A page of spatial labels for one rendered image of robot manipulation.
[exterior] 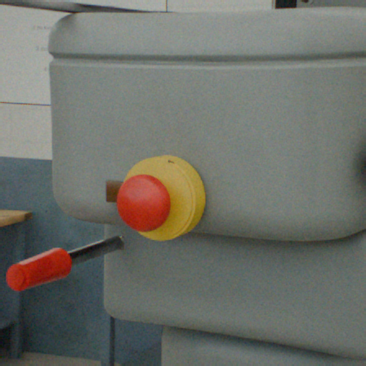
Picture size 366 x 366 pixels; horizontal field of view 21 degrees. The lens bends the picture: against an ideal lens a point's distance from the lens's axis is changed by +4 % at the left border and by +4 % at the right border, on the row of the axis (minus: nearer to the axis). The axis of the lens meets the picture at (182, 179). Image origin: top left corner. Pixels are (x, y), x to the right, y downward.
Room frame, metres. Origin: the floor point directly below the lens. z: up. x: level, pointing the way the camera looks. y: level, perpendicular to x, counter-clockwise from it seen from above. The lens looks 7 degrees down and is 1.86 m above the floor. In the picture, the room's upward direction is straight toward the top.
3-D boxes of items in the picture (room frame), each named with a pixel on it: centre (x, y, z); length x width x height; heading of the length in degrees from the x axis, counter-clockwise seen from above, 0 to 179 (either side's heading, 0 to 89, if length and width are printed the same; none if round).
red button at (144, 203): (0.67, 0.02, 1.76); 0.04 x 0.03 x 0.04; 63
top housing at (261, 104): (0.91, -0.10, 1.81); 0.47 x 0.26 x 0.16; 153
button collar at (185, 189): (0.69, 0.01, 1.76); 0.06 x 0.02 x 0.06; 63
